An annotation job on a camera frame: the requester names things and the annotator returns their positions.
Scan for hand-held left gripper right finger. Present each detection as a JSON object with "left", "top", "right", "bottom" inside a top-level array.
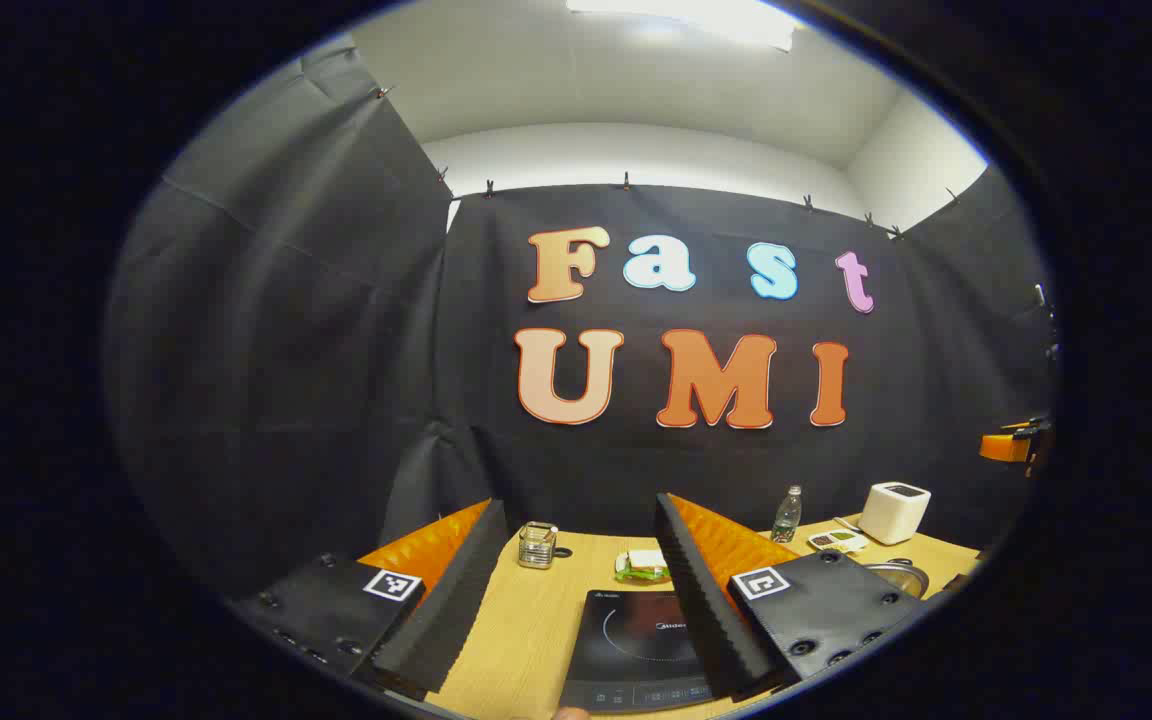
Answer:
[{"left": 654, "top": 492, "right": 929, "bottom": 701}]

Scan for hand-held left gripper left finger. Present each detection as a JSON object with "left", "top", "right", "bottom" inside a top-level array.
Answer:
[{"left": 236, "top": 498, "right": 509, "bottom": 701}]

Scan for black induction cooktop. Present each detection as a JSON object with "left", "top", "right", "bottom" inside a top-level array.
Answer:
[{"left": 558, "top": 588, "right": 727, "bottom": 713}]

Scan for stainless steel pot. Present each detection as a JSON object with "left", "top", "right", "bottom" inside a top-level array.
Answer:
[{"left": 861, "top": 560, "right": 932, "bottom": 601}]

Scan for sandwich with lettuce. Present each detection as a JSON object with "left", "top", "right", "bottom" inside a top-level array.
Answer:
[{"left": 616, "top": 549, "right": 672, "bottom": 583}]

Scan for clear plastic water bottle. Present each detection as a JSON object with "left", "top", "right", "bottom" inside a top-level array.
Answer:
[{"left": 771, "top": 486, "right": 804, "bottom": 544}]

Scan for white toaster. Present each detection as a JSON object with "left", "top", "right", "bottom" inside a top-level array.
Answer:
[{"left": 858, "top": 482, "right": 932, "bottom": 546}]

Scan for black backdrop cloth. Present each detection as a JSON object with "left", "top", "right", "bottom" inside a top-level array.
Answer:
[{"left": 104, "top": 35, "right": 1057, "bottom": 601}]

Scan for metal wire utensil holder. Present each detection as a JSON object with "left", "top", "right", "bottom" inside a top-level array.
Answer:
[{"left": 518, "top": 521, "right": 559, "bottom": 570}]

